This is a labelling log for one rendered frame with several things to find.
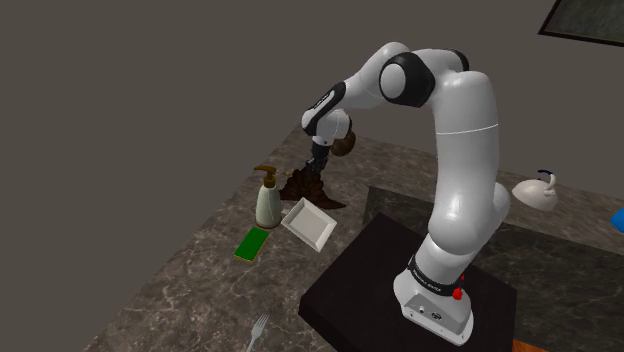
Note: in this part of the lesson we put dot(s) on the dark brown crumpled cloth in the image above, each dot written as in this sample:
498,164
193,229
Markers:
304,187

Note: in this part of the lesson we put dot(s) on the brown round bowl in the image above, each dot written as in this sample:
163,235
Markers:
344,144

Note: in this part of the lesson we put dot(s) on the dark framed wall picture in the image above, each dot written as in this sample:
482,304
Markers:
587,19

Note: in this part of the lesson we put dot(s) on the green sponge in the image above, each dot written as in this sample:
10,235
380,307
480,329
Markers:
251,244

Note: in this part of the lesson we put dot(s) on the white square tray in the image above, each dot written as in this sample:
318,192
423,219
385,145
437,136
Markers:
308,223

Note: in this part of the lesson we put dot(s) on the white soap dispenser brown pump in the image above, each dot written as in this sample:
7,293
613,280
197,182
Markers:
268,207

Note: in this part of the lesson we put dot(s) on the blue object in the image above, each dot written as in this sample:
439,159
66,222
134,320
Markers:
619,220

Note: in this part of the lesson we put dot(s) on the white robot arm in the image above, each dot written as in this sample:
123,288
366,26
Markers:
463,161

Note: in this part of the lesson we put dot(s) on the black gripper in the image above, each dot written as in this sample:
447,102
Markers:
317,164

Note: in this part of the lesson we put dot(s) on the silver fork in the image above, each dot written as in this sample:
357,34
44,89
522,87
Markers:
257,331

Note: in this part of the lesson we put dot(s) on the dark robot stand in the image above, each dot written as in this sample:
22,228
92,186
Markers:
360,292

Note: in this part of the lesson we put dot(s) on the white teapot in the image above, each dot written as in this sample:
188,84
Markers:
534,195

